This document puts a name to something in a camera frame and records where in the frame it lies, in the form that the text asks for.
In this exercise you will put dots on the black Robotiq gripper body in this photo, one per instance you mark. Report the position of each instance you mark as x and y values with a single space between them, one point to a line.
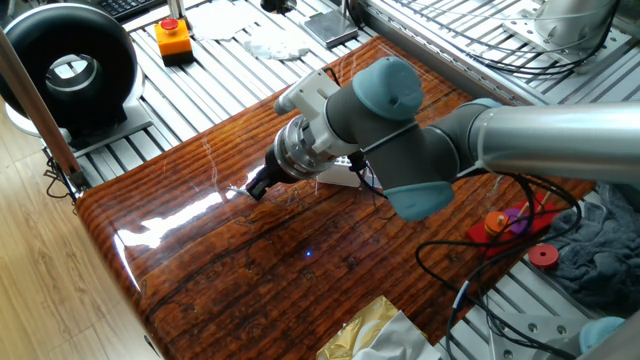
275 172

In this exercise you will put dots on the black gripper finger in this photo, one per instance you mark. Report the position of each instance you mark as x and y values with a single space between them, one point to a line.
264 189
256 184

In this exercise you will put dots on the silver robot base with plate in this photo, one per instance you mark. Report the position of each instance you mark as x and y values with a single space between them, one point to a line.
575 25

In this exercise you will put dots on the silver UR5 robot arm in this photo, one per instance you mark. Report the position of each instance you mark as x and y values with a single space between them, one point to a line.
550 140

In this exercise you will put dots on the white pipette tip holder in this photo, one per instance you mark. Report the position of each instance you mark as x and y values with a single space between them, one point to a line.
340 175

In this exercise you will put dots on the white crumpled cloth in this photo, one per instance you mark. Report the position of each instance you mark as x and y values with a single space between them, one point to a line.
275 45

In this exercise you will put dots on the flat white paper sheet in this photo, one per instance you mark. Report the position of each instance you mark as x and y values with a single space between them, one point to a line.
220 20

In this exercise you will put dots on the orange emergency stop button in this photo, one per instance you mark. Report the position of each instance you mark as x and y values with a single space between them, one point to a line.
173 42

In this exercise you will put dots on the gold foil bag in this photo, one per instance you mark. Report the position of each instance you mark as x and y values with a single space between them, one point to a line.
360 330

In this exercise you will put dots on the black keyboard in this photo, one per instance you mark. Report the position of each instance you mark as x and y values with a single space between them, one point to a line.
125 6

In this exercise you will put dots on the grey cloth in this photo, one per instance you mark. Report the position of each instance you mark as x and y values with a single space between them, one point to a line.
600 255

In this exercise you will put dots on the thin silver upright post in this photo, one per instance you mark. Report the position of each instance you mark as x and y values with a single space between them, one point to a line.
176 10

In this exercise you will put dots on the grey metal rail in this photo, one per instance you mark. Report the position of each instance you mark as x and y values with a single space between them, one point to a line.
450 65

